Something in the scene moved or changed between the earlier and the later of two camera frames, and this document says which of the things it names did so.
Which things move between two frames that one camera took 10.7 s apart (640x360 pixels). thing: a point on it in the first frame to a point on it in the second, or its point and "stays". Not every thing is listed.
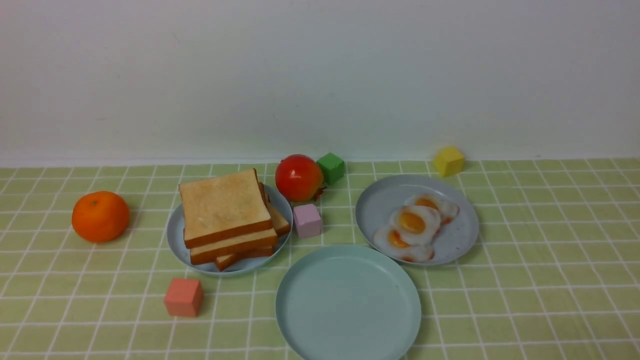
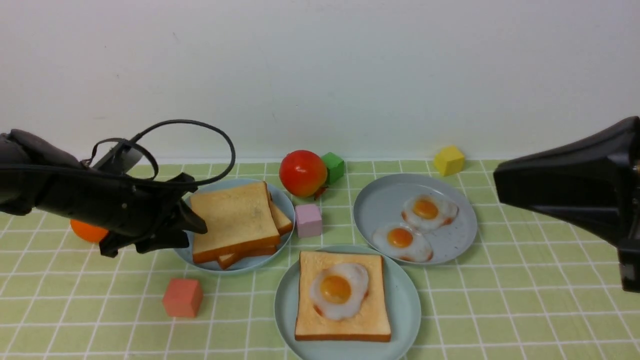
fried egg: [448, 212] stays
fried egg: [417, 225] to [337, 291]
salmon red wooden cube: [184, 297] stays
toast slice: [223, 207] to [342, 297]
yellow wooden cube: [449, 161] stays
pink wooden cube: [307, 220] stays
